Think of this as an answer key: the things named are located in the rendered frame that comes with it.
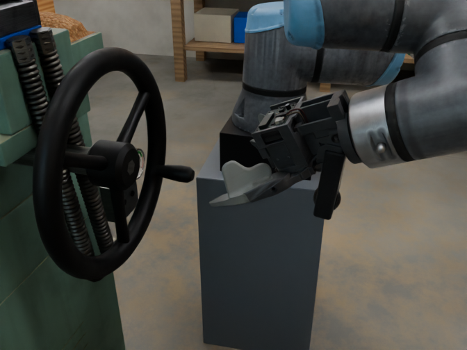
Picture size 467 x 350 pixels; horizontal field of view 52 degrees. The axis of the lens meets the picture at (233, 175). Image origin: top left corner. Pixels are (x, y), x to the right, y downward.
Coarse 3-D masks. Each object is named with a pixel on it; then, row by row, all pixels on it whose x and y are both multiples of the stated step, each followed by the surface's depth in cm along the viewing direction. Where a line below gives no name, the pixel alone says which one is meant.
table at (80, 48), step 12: (96, 36) 84; (72, 48) 78; (84, 48) 81; (96, 48) 84; (84, 108) 67; (24, 132) 56; (0, 144) 52; (12, 144) 54; (24, 144) 56; (36, 144) 58; (0, 156) 53; (12, 156) 54
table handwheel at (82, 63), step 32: (96, 64) 52; (128, 64) 58; (64, 96) 48; (160, 96) 68; (64, 128) 47; (128, 128) 62; (160, 128) 70; (32, 160) 62; (64, 160) 49; (96, 160) 55; (128, 160) 59; (160, 160) 72; (64, 224) 50; (128, 224) 69; (64, 256) 51; (96, 256) 60; (128, 256) 65
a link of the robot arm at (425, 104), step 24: (456, 48) 47; (432, 72) 48; (456, 72) 47; (384, 96) 51; (408, 96) 49; (432, 96) 47; (456, 96) 46; (408, 120) 48; (432, 120) 47; (456, 120) 46; (408, 144) 50; (432, 144) 49; (456, 144) 48
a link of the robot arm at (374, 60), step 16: (336, 64) 101; (352, 64) 101; (368, 64) 101; (384, 64) 100; (400, 64) 101; (320, 80) 106; (336, 80) 105; (352, 80) 104; (368, 80) 104; (384, 80) 104
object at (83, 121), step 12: (84, 120) 84; (84, 132) 85; (0, 168) 66; (12, 168) 68; (24, 168) 71; (0, 180) 66; (12, 180) 68; (24, 180) 71; (0, 192) 67; (12, 192) 69; (24, 192) 71; (0, 204) 67; (12, 204) 69; (0, 216) 67
